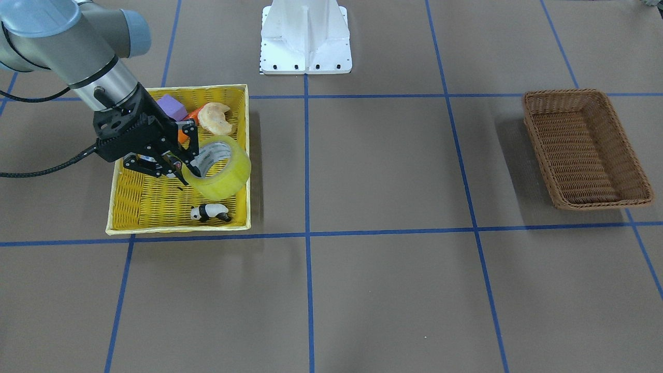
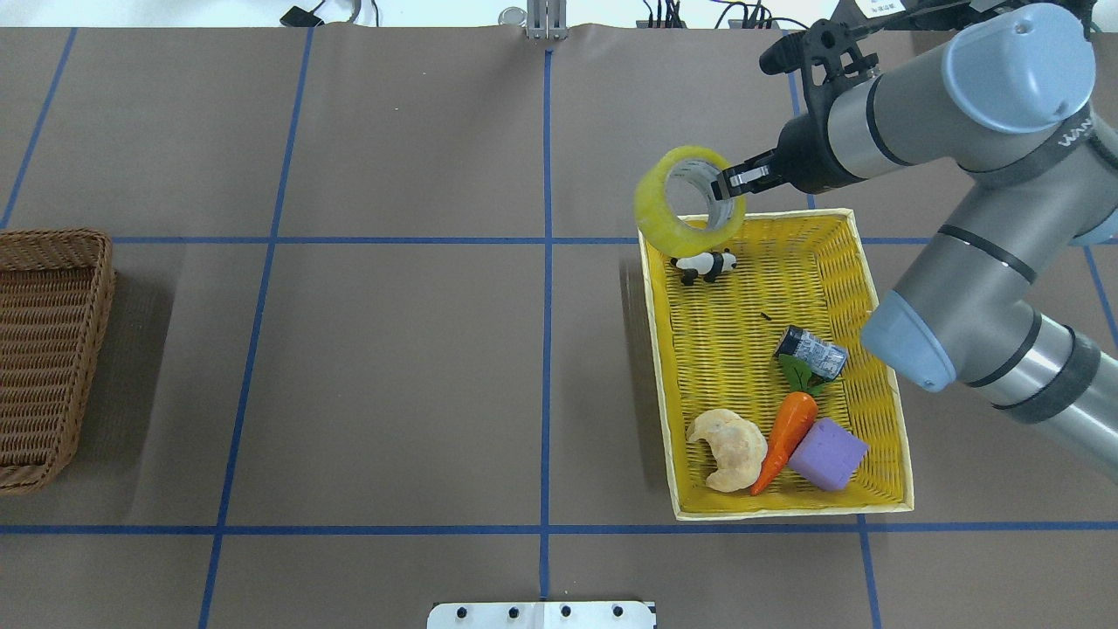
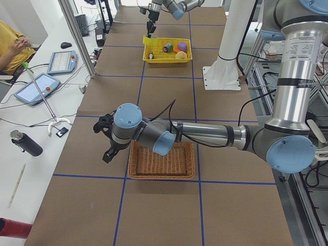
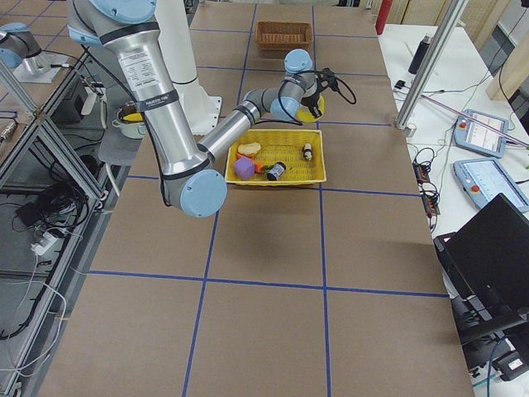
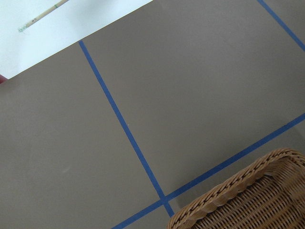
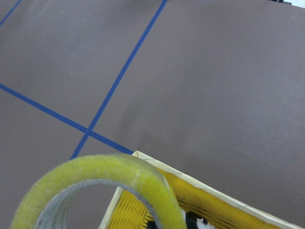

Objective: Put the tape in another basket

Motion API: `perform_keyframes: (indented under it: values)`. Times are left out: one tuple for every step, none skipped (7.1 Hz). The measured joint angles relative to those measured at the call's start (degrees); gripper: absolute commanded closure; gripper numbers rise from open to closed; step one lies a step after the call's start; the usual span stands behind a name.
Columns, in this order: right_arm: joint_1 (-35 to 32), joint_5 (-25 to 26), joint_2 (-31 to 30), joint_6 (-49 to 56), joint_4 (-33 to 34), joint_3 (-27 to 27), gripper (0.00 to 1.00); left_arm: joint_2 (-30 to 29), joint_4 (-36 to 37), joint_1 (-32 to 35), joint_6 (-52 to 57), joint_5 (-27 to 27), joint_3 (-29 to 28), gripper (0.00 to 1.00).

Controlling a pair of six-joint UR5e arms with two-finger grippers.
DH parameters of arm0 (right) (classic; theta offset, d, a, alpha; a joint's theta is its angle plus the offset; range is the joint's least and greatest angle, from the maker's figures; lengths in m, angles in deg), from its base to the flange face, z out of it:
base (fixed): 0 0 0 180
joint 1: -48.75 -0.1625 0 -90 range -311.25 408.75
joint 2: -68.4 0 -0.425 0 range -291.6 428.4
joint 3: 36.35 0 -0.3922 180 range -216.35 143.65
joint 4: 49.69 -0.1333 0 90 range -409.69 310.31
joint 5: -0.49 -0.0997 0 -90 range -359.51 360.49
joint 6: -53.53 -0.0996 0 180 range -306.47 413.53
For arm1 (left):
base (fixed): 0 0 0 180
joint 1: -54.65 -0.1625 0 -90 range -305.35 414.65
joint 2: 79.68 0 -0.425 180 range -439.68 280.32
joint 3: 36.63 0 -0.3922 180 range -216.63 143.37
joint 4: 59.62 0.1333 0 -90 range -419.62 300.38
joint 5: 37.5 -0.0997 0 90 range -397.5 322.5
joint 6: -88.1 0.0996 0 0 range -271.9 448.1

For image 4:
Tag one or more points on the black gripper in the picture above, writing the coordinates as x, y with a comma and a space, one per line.
311, 101

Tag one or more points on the yellow-green tape roll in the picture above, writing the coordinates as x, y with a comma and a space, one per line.
304, 115

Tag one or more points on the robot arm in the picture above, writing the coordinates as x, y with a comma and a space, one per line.
23, 55
147, 37

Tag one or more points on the yellow woven basket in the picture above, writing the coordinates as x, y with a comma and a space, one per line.
284, 145

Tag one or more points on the brown wicker basket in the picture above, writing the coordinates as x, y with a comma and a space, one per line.
283, 36

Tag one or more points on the panda toy figure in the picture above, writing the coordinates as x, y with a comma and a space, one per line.
307, 152

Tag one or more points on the toy croissant bread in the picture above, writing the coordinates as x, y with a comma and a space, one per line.
249, 150

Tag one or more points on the orange toy carrot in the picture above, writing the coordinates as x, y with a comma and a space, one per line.
259, 166

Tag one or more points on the purple foam block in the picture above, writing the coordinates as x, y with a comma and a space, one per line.
244, 168

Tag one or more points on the black water bottle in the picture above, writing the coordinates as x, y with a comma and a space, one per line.
419, 54

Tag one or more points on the red cylinder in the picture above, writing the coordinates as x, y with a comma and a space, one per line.
382, 17

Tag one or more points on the teach pendant tablet far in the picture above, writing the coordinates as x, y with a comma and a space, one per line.
481, 140

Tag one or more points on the teach pendant tablet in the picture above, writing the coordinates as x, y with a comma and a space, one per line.
483, 179
481, 140

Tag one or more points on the white enamel pot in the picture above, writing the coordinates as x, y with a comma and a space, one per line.
129, 121

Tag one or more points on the teach pendant tablet near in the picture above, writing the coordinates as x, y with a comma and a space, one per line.
483, 179

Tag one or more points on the reach grabber stick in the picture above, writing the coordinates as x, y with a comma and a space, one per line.
476, 121

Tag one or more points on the black laptop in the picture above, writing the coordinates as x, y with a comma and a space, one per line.
488, 259

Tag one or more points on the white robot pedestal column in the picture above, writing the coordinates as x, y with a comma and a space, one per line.
201, 109

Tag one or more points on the aluminium frame post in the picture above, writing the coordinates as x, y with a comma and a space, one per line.
433, 54

